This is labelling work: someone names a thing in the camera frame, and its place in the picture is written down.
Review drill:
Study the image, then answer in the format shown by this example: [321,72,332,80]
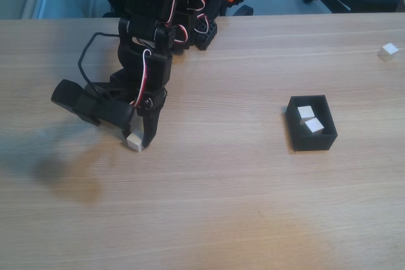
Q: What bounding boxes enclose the white cube block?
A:
[377,42,401,63]
[302,117,325,135]
[296,105,316,125]
[126,128,144,153]

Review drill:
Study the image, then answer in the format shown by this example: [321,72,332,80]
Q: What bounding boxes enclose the black camera cable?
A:
[77,32,131,107]

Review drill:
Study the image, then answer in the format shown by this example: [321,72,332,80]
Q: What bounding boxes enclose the black open box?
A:
[285,94,339,152]

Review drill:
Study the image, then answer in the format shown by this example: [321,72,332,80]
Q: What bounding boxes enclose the black oval camera box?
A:
[51,78,137,132]

